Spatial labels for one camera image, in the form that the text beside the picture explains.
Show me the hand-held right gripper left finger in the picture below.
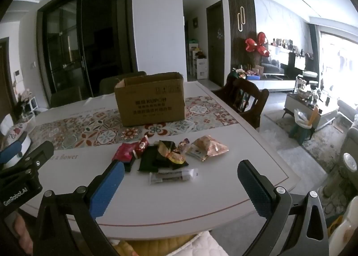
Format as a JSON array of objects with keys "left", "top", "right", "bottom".
[{"left": 33, "top": 160, "right": 125, "bottom": 256}]

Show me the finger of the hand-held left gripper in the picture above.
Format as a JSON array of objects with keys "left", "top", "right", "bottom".
[
  {"left": 0, "top": 141, "right": 54, "bottom": 178},
  {"left": 0, "top": 140, "right": 24, "bottom": 165}
]

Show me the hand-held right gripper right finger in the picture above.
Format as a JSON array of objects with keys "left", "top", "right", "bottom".
[{"left": 237, "top": 159, "right": 330, "bottom": 256}]

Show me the dark green snack packet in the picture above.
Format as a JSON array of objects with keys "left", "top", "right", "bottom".
[{"left": 136, "top": 145, "right": 168, "bottom": 174}]

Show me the small red white snack packet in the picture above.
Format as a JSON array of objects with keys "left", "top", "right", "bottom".
[{"left": 134, "top": 136, "right": 150, "bottom": 157}]

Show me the beige bread packet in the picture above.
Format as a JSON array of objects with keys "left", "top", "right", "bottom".
[{"left": 193, "top": 135, "right": 229, "bottom": 157}]

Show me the clear gold packet dark label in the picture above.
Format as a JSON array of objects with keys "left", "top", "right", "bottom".
[{"left": 185, "top": 145, "right": 209, "bottom": 161}]

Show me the long clear stick packet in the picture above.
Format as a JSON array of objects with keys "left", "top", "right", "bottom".
[{"left": 149, "top": 168, "right": 198, "bottom": 185}]

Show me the dark packet with orange print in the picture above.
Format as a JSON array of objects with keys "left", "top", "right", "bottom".
[{"left": 157, "top": 140, "right": 190, "bottom": 171}]

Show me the brown cardboard box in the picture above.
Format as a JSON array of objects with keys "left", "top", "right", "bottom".
[{"left": 114, "top": 72, "right": 186, "bottom": 127}]

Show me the person's left forearm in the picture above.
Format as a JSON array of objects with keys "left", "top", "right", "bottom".
[{"left": 8, "top": 210, "right": 35, "bottom": 256}]

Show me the white round container floral lid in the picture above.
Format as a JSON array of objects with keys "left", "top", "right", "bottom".
[{"left": 0, "top": 113, "right": 35, "bottom": 168}]

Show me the floral patterned table runner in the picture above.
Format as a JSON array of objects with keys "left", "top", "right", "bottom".
[{"left": 28, "top": 96, "right": 238, "bottom": 150}]

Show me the dark green upholstered chair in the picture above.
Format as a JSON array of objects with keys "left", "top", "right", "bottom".
[
  {"left": 99, "top": 71, "right": 147, "bottom": 96},
  {"left": 50, "top": 86, "right": 83, "bottom": 108}
]

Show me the yellow quilted cloth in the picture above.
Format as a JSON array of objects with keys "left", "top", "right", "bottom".
[{"left": 113, "top": 234, "right": 202, "bottom": 256}]

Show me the green stool with white bin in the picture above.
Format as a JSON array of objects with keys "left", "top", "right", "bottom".
[{"left": 289, "top": 108, "right": 314, "bottom": 145}]

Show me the white quilted cloth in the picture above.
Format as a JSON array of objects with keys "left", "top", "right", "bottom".
[{"left": 109, "top": 231, "right": 228, "bottom": 256}]

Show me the patterned floor rug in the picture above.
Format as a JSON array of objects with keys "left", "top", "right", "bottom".
[{"left": 264, "top": 111, "right": 353, "bottom": 170}]

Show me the dark wooden dining chair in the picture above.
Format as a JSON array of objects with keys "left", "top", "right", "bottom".
[{"left": 213, "top": 77, "right": 270, "bottom": 129}]

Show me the grey coffee table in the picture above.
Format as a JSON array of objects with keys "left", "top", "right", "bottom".
[{"left": 284, "top": 88, "right": 339, "bottom": 129}]

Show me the white low cabinet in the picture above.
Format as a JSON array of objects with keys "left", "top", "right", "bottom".
[{"left": 246, "top": 74, "right": 297, "bottom": 93}]

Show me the grey sofa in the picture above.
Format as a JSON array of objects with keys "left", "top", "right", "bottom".
[{"left": 337, "top": 99, "right": 358, "bottom": 161}]

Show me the green bag of goods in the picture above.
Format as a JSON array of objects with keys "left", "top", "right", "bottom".
[{"left": 228, "top": 68, "right": 254, "bottom": 80}]

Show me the dark glass sliding door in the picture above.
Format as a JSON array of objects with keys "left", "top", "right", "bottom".
[{"left": 36, "top": 0, "right": 139, "bottom": 102}]

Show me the white shelf cart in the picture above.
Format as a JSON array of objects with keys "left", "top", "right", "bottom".
[{"left": 189, "top": 39, "right": 208, "bottom": 80}]

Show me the red bow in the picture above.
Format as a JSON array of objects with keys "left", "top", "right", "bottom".
[{"left": 245, "top": 32, "right": 271, "bottom": 56}]

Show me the white shelf with ornaments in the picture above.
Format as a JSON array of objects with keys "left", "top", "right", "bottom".
[{"left": 268, "top": 36, "right": 305, "bottom": 55}]

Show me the dark wooden room door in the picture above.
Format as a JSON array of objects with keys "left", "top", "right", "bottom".
[{"left": 206, "top": 0, "right": 226, "bottom": 87}]

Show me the bright window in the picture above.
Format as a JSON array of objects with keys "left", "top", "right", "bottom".
[{"left": 319, "top": 31, "right": 358, "bottom": 100}]

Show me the gold clip-shaped wall lamp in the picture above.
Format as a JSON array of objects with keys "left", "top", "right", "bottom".
[{"left": 237, "top": 6, "right": 248, "bottom": 33}]

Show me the dark slatted wall panel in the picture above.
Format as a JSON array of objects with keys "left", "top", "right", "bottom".
[{"left": 227, "top": 0, "right": 256, "bottom": 77}]

